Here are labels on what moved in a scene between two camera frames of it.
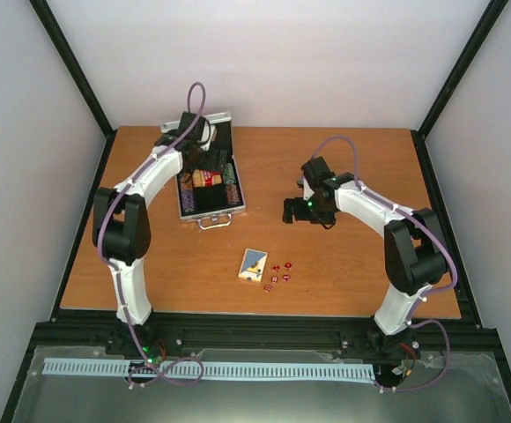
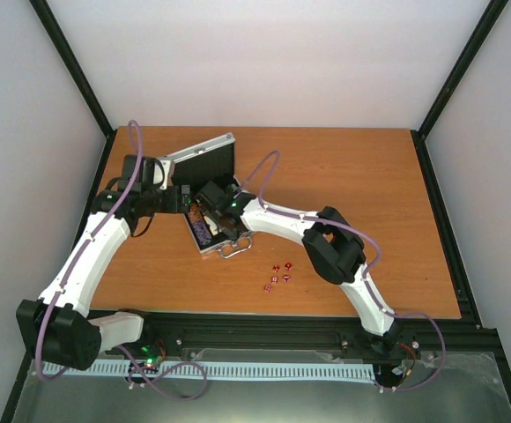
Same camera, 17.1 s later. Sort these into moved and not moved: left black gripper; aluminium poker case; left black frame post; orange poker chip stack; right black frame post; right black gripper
Moved: orange poker chip stack; right black gripper; left black gripper; aluminium poker case
Not moved: left black frame post; right black frame post
